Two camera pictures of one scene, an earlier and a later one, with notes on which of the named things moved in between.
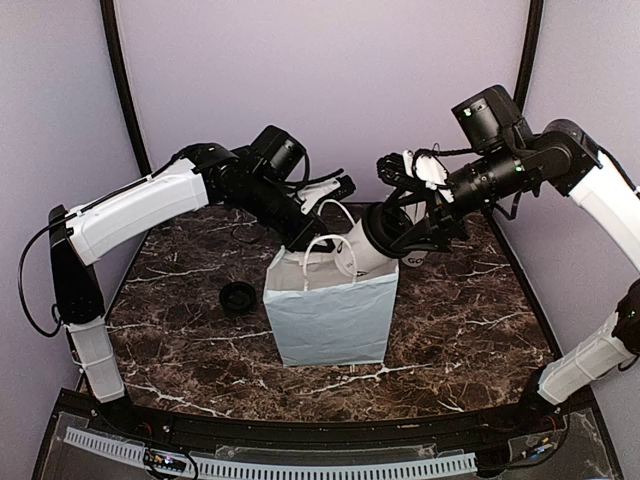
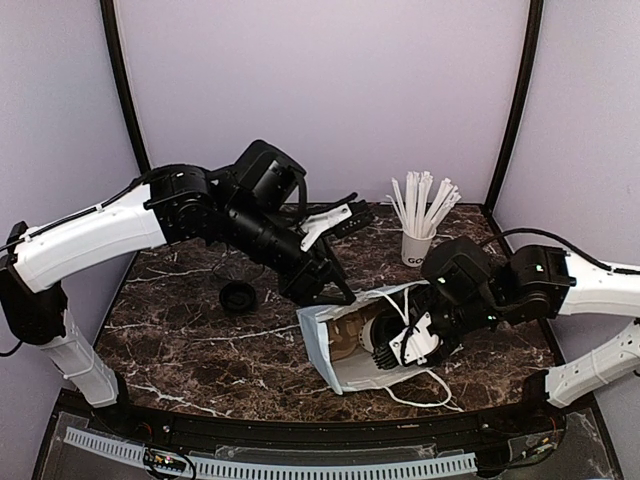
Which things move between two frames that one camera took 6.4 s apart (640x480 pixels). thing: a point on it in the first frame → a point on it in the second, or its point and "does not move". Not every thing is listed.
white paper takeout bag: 322,315 → 358,371
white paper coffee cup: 356,254 → 365,335
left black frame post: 113,43 does not move
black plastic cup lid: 238,298 does not move
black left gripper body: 297,235 → 296,287
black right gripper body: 436,212 → 447,354
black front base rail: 562,437 does not move
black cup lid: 389,229 → 385,326
